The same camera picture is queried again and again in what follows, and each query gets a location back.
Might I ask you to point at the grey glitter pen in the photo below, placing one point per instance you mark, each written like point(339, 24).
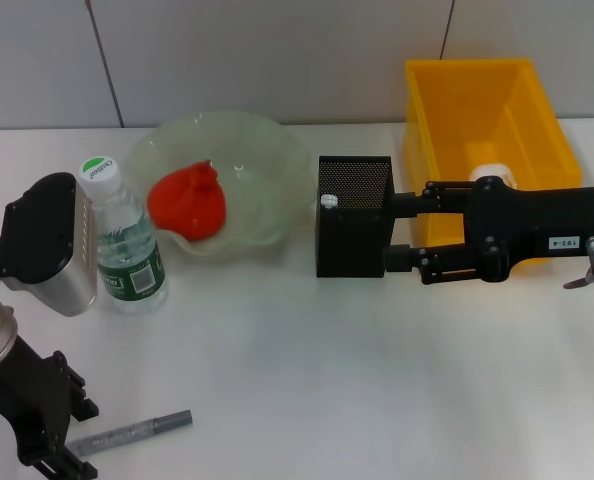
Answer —
point(152, 425)

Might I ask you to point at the black mesh pen holder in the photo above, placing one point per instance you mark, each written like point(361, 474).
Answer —
point(352, 240)

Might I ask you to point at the yellow plastic bin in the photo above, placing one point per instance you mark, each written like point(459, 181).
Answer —
point(457, 125)

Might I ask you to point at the pale green wavy glass plate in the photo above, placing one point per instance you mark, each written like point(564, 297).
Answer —
point(262, 170)

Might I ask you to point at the clear green-labelled water bottle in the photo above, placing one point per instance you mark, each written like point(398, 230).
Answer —
point(127, 250)

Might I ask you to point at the mint green utility knife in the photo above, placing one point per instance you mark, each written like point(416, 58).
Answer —
point(329, 201)

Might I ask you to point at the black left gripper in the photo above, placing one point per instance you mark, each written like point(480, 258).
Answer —
point(22, 400)

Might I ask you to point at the white paper ball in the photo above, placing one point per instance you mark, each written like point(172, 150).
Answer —
point(492, 172)

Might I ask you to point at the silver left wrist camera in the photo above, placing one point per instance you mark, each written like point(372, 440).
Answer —
point(42, 235)

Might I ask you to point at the orange fruit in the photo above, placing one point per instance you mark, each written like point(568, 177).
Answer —
point(187, 205)

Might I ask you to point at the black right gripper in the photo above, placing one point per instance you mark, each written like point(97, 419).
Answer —
point(542, 225)

